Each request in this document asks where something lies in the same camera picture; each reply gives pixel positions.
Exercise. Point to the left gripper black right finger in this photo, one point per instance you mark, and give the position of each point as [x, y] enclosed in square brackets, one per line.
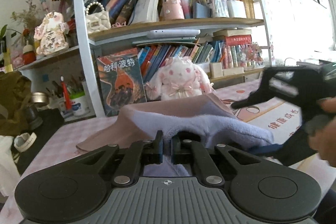
[194, 154]

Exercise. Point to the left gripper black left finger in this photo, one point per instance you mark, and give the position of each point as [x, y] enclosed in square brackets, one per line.
[137, 156]

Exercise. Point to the pink and lilac sweater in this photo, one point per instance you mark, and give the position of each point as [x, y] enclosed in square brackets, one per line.
[206, 117]

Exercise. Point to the person's right hand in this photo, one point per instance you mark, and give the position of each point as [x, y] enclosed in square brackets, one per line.
[324, 143]

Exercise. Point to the pink cartoon desk mat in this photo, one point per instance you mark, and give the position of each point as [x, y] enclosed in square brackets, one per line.
[278, 117]

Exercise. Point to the Harry Potter book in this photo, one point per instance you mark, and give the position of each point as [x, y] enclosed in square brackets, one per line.
[120, 81]

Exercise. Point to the white brush holder cup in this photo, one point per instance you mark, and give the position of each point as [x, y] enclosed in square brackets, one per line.
[79, 104]

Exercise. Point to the pink white bunny plush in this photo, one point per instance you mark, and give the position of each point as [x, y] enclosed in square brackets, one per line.
[178, 78]

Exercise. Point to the red boxed book set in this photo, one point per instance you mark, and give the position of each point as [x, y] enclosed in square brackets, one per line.
[238, 40]

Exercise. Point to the small white box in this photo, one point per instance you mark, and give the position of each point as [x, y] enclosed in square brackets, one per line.
[216, 70]

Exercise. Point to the white wooden bookshelf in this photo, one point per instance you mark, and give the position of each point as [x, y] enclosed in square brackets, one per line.
[123, 36]

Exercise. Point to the metal round tin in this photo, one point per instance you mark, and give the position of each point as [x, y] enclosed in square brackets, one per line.
[40, 99]

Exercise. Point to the white quilted pearl handbag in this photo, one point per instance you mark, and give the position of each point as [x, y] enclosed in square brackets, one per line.
[98, 21]

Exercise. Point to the olive green bag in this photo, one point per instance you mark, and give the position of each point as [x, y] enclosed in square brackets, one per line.
[15, 96]

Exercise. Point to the pink cylindrical pen holder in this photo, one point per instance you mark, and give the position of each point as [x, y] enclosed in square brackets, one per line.
[172, 10]

